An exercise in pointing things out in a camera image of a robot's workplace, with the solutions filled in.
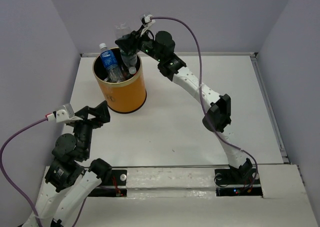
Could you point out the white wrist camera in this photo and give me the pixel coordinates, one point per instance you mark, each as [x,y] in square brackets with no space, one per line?
[147,20]
[62,114]

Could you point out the blue label plastic bottle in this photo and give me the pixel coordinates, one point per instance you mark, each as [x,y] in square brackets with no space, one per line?
[107,57]

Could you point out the green label plastic bottle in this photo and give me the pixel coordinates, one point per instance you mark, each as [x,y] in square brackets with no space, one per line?
[129,60]

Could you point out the clear jar with metal lid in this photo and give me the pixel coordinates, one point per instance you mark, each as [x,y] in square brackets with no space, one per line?
[118,75]

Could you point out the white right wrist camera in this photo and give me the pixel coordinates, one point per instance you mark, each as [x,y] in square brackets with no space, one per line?
[147,20]

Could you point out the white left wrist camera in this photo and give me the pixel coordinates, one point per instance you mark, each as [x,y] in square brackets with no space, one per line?
[62,114]

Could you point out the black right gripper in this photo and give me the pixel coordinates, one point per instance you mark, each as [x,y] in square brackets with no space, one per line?
[126,42]

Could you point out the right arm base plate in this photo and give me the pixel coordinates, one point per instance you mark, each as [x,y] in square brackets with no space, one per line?
[228,186]

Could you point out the orange bin with gold rim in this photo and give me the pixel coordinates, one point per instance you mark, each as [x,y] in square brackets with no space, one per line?
[123,97]

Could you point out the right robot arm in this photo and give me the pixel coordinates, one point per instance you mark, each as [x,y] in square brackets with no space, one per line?
[216,107]

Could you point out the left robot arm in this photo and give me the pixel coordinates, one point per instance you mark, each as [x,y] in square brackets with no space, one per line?
[67,183]

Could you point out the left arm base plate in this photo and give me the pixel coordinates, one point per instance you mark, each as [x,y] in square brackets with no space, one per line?
[114,187]

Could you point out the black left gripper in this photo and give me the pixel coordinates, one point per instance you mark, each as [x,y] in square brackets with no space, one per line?
[101,110]

